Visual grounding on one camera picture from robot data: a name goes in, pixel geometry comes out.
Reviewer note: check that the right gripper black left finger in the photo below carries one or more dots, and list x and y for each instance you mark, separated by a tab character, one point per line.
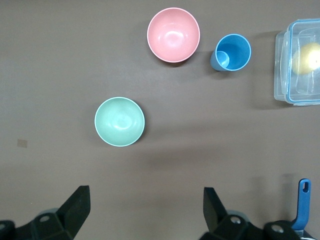
75	207

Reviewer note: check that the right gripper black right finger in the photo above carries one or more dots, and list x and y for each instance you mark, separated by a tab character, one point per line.
215	212

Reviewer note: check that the green bowl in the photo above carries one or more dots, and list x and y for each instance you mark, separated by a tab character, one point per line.
119	121

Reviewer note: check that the pink bowl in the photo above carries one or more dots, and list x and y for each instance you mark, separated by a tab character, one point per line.
173	34

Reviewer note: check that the clear container with blue rim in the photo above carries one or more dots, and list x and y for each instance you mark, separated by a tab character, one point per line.
281	75

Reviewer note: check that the blue plastic cup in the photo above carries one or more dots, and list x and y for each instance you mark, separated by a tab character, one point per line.
233	50

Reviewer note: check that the yellow food in container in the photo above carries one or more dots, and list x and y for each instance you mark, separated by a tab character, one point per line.
307	58

